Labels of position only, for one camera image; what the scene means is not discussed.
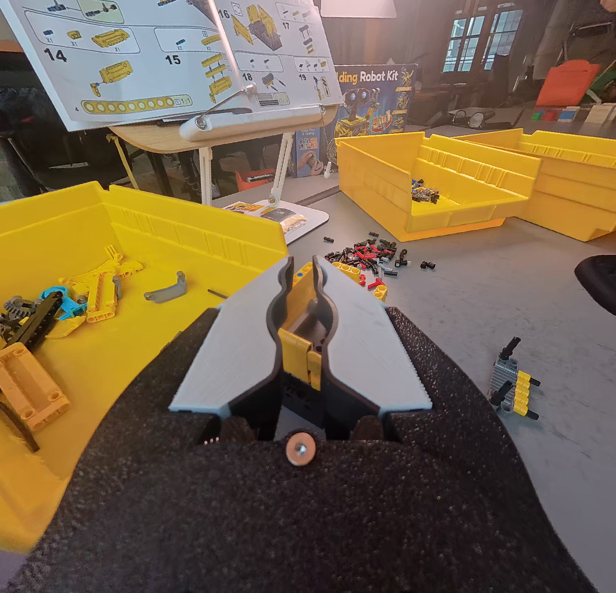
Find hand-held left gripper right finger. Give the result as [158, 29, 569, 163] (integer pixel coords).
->
[313, 255, 434, 441]

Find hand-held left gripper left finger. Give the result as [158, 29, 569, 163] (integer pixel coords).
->
[168, 255, 295, 441]

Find yellow black lego model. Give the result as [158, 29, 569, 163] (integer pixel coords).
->
[277, 261, 389, 430]

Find grey lego gear rack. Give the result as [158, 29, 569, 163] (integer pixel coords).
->
[496, 358, 520, 412]
[487, 357, 513, 403]

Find pile of mixed lego parts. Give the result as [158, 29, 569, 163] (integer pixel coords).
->
[411, 179, 441, 205]

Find yellow plastic bin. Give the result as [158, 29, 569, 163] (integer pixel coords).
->
[0, 181, 289, 553]
[336, 132, 544, 242]
[452, 128, 616, 242]
[519, 130, 616, 169]

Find grey curved lego piece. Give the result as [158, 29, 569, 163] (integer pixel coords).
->
[143, 271, 188, 304]

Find pile of small lego pins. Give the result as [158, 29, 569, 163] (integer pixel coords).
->
[323, 231, 437, 292]

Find yellow lego connector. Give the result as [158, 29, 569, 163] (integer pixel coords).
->
[58, 245, 145, 325]

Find lego sticker sheet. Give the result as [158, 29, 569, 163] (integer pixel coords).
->
[221, 201, 309, 234]

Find teal lego piece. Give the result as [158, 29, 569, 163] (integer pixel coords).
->
[38, 286, 88, 320]

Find black lego beam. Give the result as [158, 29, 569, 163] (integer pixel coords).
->
[9, 295, 64, 352]

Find dark grey lego gear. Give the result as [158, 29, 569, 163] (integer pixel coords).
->
[4, 295, 41, 325]

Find blue lego set box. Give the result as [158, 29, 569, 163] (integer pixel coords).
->
[289, 64, 418, 179]

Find lego instruction booklet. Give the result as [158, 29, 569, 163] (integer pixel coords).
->
[0, 0, 343, 133]

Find red plastic crate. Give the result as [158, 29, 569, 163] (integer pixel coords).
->
[235, 167, 276, 195]

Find black mesh chair armrest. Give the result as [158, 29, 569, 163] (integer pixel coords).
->
[574, 254, 616, 316]

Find black goggles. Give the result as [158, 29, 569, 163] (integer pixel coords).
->
[450, 108, 497, 130]

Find small coloured cubes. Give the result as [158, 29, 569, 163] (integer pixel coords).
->
[531, 107, 579, 123]

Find orange plastic container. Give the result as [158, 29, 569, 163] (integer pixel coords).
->
[535, 59, 602, 107]

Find orange lego frame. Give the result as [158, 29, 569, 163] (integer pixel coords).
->
[0, 342, 71, 431]

